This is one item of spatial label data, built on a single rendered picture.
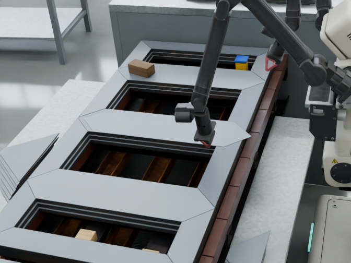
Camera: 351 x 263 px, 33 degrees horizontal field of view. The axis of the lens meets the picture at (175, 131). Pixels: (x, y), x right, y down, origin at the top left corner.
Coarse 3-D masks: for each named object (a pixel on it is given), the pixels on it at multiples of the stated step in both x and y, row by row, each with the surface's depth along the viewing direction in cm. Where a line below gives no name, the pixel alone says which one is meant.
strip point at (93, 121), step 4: (100, 112) 264; (104, 112) 264; (88, 116) 262; (92, 116) 262; (96, 116) 262; (100, 116) 261; (104, 116) 261; (88, 120) 260; (92, 120) 259; (96, 120) 259; (100, 120) 259; (88, 124) 257; (92, 124) 257; (96, 124) 256; (92, 128) 254
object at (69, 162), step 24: (120, 96) 280; (216, 96) 275; (120, 144) 249; (144, 144) 246; (168, 144) 242; (192, 144) 239; (240, 144) 235; (72, 168) 240; (24, 216) 212; (72, 216) 215; (96, 216) 212; (120, 216) 209; (144, 216) 205; (216, 216) 209
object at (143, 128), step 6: (144, 114) 260; (150, 114) 259; (156, 114) 259; (144, 120) 256; (150, 120) 255; (156, 120) 255; (138, 126) 252; (144, 126) 252; (150, 126) 251; (132, 132) 249; (138, 132) 248; (144, 132) 248
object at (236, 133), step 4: (236, 124) 247; (232, 128) 244; (236, 128) 244; (240, 128) 244; (232, 132) 242; (236, 132) 242; (240, 132) 242; (244, 132) 242; (228, 136) 240; (232, 136) 240; (236, 136) 240; (240, 136) 239; (228, 140) 238; (232, 140) 237; (236, 140) 237; (240, 140) 237; (228, 144) 236
